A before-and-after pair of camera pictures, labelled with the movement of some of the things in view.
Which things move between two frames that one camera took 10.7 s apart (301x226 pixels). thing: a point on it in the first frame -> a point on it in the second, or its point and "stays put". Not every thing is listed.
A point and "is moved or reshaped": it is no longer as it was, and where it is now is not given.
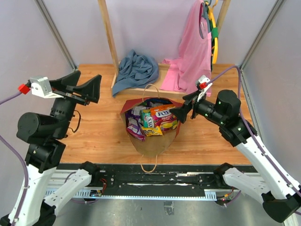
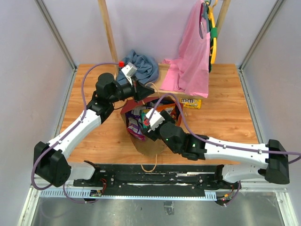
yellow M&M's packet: x=152 y=131 is moved or reshaped
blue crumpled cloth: x=135 y=70 stays put
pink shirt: x=192 y=71 stays put
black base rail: x=167 y=180 stays put
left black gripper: x=91 y=89 -> x=139 y=92
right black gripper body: x=198 y=108 -> x=155 y=134
